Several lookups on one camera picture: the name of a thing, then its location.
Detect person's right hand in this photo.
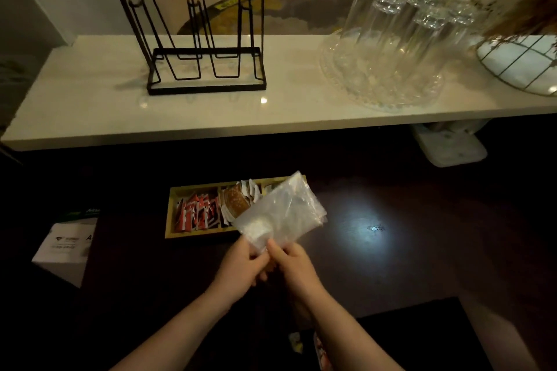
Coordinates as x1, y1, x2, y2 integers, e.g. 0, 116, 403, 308
265, 239, 328, 303

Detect person's left hand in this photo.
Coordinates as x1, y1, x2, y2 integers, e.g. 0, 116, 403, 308
207, 238, 274, 307

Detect clear plastic bag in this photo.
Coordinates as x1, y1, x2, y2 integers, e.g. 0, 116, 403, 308
233, 171, 328, 254

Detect person's left forearm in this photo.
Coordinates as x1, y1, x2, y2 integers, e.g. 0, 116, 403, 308
109, 287, 236, 371

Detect person's right forearm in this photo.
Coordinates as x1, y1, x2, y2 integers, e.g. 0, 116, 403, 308
291, 286, 405, 371

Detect brown sachet packets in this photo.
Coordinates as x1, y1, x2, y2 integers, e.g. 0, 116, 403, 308
221, 185, 252, 223

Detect white sachet packets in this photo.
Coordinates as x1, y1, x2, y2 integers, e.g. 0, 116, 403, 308
239, 179, 264, 204

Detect row of red sachets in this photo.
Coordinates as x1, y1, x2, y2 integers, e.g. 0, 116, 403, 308
174, 192, 223, 232

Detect wooden sachet tray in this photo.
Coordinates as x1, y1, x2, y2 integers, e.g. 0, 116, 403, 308
164, 175, 308, 239

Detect round clear glass tray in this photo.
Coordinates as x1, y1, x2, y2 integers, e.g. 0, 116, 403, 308
320, 28, 447, 111

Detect white cardboard box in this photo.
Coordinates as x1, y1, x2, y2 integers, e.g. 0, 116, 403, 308
31, 208, 100, 289

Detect group of clear drinking glasses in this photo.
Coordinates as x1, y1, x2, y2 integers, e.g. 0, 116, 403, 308
343, 0, 480, 99

